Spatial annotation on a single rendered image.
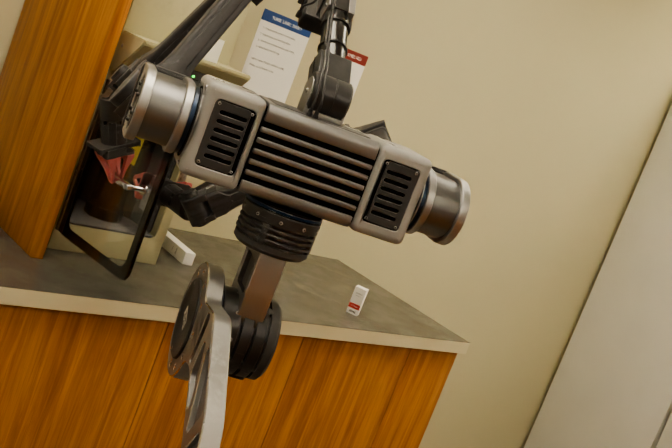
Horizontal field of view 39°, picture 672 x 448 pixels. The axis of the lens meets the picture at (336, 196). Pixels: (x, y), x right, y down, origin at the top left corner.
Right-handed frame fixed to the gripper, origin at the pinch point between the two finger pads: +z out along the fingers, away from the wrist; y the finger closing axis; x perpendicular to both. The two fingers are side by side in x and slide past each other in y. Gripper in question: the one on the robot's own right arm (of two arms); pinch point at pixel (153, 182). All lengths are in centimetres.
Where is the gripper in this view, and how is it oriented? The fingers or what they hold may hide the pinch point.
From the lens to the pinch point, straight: 247.6
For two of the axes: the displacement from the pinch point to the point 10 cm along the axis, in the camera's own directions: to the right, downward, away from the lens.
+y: -7.2, -1.9, -6.7
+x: -3.7, 9.2, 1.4
